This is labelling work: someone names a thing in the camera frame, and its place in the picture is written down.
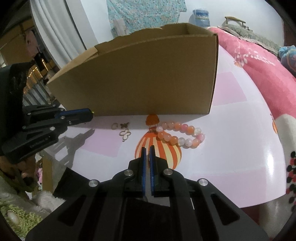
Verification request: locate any pale butterfly charm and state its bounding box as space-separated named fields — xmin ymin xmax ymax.
xmin=119 ymin=128 xmax=132 ymax=142

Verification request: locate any pink orange bead bracelet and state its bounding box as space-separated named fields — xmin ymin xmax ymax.
xmin=155 ymin=121 xmax=206 ymax=149

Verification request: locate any left hand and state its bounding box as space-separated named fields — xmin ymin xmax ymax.
xmin=1 ymin=155 xmax=36 ymax=186

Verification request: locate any white curtain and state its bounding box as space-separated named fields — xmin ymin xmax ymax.
xmin=30 ymin=0 xmax=98 ymax=69

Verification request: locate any brown cardboard box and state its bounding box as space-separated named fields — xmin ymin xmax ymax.
xmin=47 ymin=23 xmax=219 ymax=116

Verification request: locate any pink floral bed blanket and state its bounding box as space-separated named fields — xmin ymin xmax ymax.
xmin=208 ymin=27 xmax=295 ymax=208

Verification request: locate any blue patterned pillow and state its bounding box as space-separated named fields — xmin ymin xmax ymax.
xmin=278 ymin=45 xmax=296 ymax=77

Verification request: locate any wooden chair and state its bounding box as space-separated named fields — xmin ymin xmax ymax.
xmin=222 ymin=16 xmax=246 ymax=28

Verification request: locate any grey fuzzy blanket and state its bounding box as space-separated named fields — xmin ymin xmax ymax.
xmin=219 ymin=24 xmax=280 ymax=57

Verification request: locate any teal floral wall cloth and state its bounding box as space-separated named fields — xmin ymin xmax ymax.
xmin=106 ymin=1 xmax=187 ymax=38

